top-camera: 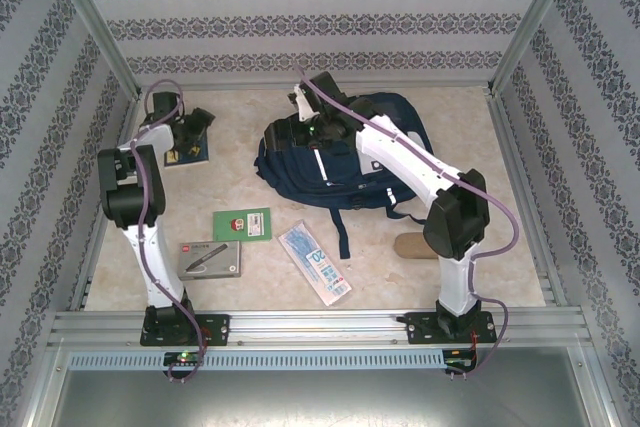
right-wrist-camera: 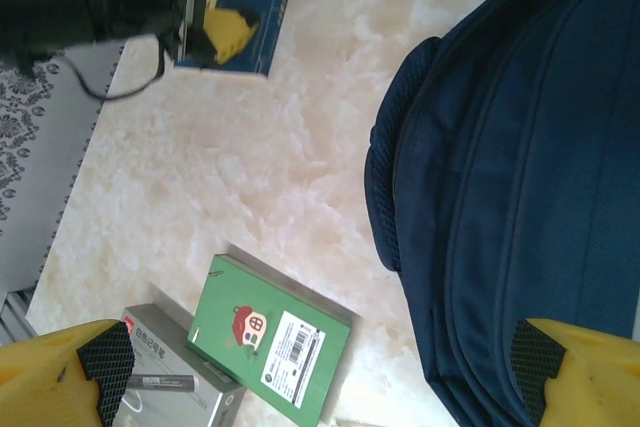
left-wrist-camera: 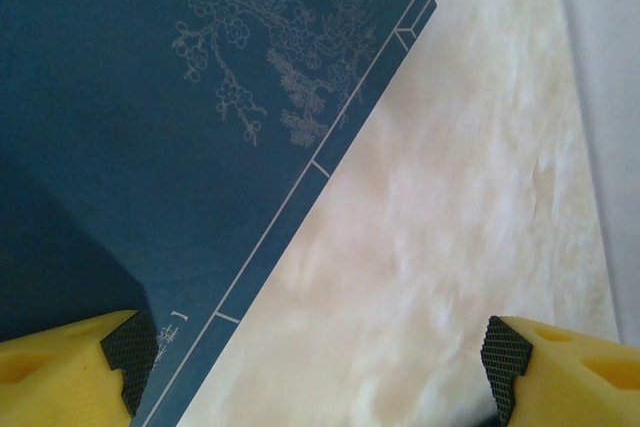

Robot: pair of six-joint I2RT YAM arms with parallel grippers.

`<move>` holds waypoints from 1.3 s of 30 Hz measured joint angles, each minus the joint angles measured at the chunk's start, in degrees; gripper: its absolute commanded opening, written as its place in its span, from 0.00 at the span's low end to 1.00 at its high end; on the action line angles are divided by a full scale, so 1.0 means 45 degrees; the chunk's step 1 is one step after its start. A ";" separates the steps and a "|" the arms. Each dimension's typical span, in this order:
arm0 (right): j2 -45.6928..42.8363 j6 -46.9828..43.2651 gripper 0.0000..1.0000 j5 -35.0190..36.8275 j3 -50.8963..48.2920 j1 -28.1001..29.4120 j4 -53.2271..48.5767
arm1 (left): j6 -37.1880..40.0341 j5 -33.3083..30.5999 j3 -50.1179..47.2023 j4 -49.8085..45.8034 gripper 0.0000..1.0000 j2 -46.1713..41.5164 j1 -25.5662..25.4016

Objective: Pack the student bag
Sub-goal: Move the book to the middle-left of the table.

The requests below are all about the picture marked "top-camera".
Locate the aluminium frame post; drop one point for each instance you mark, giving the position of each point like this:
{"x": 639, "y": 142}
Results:
{"x": 90, "y": 17}
{"x": 540, "y": 12}

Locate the aluminium rear rail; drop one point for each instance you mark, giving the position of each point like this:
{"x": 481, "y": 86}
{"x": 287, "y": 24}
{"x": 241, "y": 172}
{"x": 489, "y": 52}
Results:
{"x": 240, "y": 86}

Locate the aluminium side rail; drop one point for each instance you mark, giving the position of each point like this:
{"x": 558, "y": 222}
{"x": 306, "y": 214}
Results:
{"x": 525, "y": 197}
{"x": 95, "y": 257}

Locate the green card box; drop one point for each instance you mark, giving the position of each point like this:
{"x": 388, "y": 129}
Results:
{"x": 225, "y": 227}

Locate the metal sheet panel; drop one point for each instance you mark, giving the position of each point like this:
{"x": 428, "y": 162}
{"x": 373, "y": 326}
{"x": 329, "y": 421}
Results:
{"x": 320, "y": 397}

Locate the blue book with yellow label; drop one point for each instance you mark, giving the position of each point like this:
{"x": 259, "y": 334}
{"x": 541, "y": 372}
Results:
{"x": 202, "y": 157}

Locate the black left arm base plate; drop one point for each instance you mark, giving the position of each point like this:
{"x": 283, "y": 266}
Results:
{"x": 217, "y": 329}

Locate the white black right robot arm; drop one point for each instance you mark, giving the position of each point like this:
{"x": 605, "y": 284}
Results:
{"x": 400, "y": 167}

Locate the grey pen box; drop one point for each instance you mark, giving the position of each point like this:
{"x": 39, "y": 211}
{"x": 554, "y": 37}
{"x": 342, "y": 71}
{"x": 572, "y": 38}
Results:
{"x": 210, "y": 259}

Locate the navy blue backpack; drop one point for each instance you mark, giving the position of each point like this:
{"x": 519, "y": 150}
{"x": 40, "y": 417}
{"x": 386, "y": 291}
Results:
{"x": 300, "y": 172}

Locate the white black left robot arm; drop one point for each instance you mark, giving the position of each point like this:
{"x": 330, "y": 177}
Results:
{"x": 117, "y": 192}

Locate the aluminium mounting rail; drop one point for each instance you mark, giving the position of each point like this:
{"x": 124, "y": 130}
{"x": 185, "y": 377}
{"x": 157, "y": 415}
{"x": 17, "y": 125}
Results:
{"x": 320, "y": 327}

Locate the tan fabric pencil case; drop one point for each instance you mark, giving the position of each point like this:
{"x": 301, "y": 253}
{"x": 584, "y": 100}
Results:
{"x": 410, "y": 246}

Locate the face mask package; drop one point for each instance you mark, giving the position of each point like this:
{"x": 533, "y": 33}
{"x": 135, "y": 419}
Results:
{"x": 315, "y": 262}

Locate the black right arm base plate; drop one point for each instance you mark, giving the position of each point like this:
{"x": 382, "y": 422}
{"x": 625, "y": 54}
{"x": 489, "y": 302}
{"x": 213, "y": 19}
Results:
{"x": 420, "y": 329}

